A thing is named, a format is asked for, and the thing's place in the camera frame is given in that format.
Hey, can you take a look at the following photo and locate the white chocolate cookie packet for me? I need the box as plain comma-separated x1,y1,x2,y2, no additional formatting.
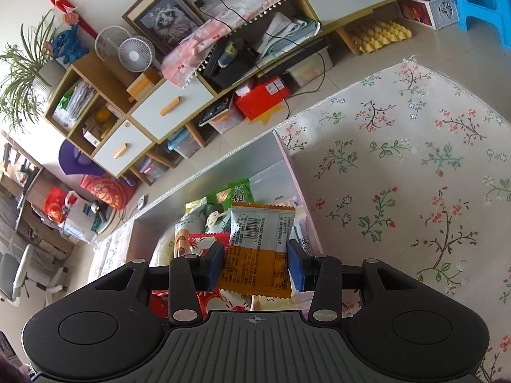
174,197,207,258

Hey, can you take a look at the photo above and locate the white desk fan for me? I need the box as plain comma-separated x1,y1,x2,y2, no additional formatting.
118,35,155,73

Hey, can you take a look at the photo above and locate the orange silver snack packet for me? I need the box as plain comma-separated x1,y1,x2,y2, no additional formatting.
217,202,295,299

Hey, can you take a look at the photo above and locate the white office chair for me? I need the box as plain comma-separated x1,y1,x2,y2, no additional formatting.
1,245,68,307

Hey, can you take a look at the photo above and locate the red cylindrical tin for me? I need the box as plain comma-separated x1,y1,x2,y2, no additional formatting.
80,175,137,210

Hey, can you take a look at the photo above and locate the green cartoon snack packet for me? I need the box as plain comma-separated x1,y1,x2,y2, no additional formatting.
204,177,255,233

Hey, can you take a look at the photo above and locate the white printed carton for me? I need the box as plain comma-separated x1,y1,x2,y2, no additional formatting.
398,0,459,30

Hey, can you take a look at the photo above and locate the red candy packet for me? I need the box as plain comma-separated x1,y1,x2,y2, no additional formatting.
144,233,249,322

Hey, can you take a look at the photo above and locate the yellow egg tray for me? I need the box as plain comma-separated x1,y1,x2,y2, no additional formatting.
350,21,412,55

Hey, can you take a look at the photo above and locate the white blue snack packet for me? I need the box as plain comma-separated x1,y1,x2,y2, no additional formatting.
288,196,315,317

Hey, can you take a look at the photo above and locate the framed cat picture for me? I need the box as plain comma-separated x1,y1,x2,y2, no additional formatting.
122,0,203,56

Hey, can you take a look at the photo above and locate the pink cardboard box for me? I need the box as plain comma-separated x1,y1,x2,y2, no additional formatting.
125,130,323,262

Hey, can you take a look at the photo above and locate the red cardboard box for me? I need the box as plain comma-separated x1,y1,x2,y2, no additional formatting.
234,77,290,121

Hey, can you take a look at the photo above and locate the white rice cracker packet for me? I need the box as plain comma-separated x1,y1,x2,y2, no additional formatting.
149,230,175,267

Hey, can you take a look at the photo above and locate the potted green plant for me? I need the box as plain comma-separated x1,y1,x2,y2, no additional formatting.
1,11,66,130

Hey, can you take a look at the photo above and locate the white drawer cabinet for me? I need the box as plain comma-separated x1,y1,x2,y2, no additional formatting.
46,0,397,177

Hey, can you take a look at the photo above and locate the purple cap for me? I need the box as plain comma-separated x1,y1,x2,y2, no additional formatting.
58,139,106,177

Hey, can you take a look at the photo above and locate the floral tablecloth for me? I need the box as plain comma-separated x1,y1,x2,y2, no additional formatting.
89,61,510,382

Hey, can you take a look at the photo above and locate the pink floral cloth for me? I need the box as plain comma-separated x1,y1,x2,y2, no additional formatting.
161,0,284,88

